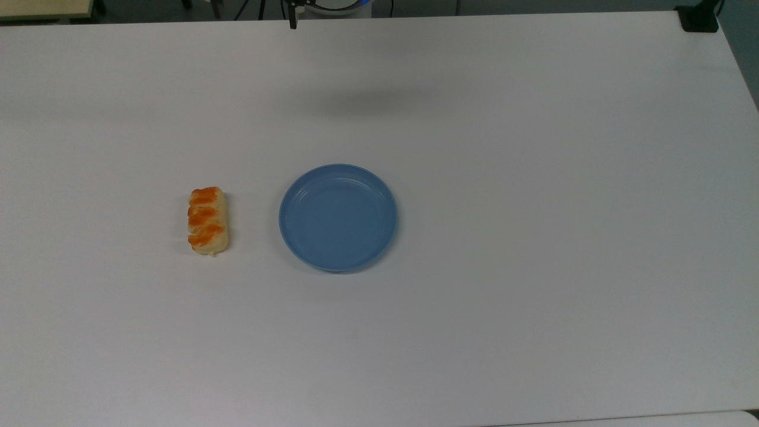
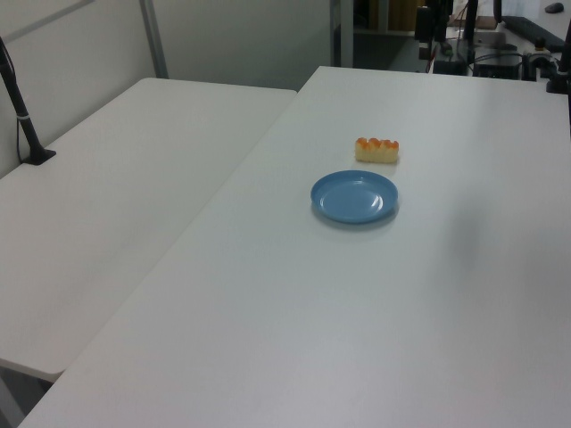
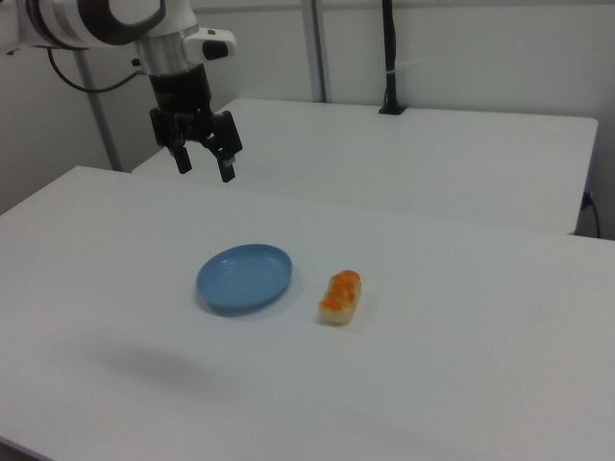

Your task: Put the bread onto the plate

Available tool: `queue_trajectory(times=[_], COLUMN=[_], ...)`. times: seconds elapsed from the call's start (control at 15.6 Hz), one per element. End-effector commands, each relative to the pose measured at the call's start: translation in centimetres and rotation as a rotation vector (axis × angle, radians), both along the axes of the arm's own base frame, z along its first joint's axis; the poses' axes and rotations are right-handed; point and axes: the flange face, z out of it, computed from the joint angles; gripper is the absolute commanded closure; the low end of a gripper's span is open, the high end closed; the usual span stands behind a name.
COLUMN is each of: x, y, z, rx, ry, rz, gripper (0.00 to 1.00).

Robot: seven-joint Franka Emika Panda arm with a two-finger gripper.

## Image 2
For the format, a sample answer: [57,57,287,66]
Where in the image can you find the blue plastic plate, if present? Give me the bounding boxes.
[310,169,400,225]

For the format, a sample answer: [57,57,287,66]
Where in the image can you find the white side table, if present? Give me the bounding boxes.
[0,77,299,383]

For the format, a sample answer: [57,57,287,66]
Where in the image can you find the black camera stand pole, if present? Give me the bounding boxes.
[0,35,58,167]

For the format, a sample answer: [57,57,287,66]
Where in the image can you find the silver metal bracket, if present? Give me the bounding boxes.
[522,51,559,82]

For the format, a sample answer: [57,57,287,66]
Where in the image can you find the black computer keyboard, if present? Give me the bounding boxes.
[502,15,567,49]

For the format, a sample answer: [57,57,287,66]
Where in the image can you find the grey door frame post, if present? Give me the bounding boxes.
[329,0,356,69]

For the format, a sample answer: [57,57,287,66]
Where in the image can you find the grey metal wall post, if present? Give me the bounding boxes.
[139,0,170,80]

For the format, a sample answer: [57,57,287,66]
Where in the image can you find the white office desk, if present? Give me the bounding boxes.
[472,0,571,57]

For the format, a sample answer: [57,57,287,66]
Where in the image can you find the large black controller box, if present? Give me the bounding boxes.
[473,53,524,80]

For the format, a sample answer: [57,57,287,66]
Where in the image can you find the black box device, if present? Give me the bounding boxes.
[416,6,448,44]

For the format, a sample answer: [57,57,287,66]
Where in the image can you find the black clamp camera stand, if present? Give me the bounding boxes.
[544,26,571,95]

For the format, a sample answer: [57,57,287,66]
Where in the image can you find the thin black upright pole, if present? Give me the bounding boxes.
[462,0,481,44]

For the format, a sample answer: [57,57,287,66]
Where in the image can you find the small black box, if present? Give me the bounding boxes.
[433,57,466,75]

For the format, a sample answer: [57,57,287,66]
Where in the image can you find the wooden shelf unit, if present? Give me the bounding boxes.
[354,0,420,33]

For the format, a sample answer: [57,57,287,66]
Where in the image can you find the orange glazed bread loaf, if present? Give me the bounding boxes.
[354,136,401,164]

